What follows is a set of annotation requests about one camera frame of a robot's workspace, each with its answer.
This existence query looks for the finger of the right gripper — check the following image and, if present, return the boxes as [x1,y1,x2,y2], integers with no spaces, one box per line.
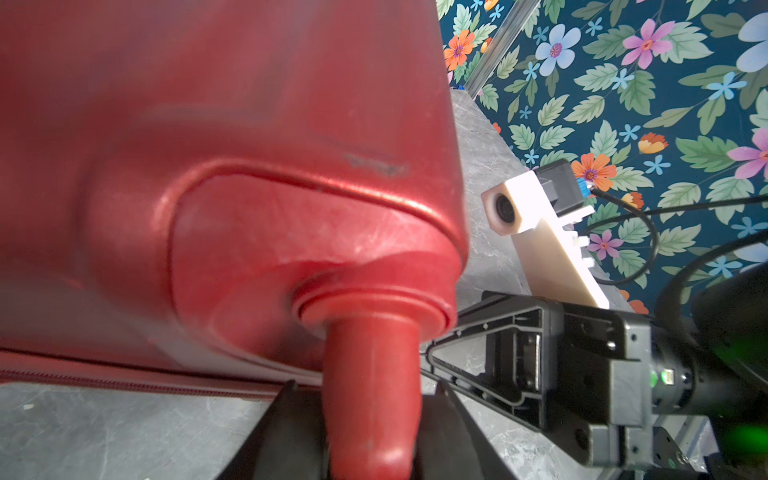
[424,292,546,432]

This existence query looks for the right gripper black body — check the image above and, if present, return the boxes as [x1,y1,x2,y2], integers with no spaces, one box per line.
[539,296,703,469]

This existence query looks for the red hard-shell suitcase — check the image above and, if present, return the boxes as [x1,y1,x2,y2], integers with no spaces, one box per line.
[0,0,517,480]

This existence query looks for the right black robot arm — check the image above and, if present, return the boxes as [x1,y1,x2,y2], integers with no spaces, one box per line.
[423,233,767,479]

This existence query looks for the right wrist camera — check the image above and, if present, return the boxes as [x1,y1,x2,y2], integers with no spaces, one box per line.
[481,160,610,309]

